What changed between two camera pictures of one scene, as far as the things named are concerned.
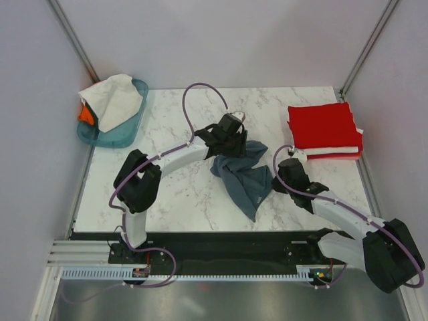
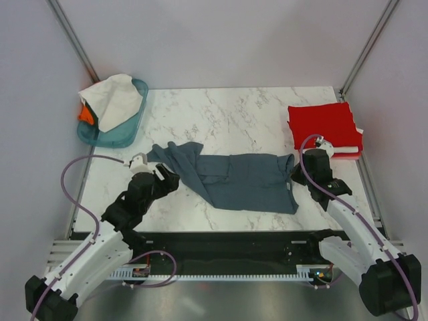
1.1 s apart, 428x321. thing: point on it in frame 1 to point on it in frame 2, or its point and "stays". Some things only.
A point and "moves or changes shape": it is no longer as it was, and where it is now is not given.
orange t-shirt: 85,116 stays
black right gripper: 277,186 to 295,176
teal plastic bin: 123,135 stays
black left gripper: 241,138 to 171,178
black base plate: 224,252 stays
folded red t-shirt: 324,126 stays
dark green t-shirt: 95,121 stays
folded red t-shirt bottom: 334,156 stays
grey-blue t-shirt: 248,184 moves or changes shape
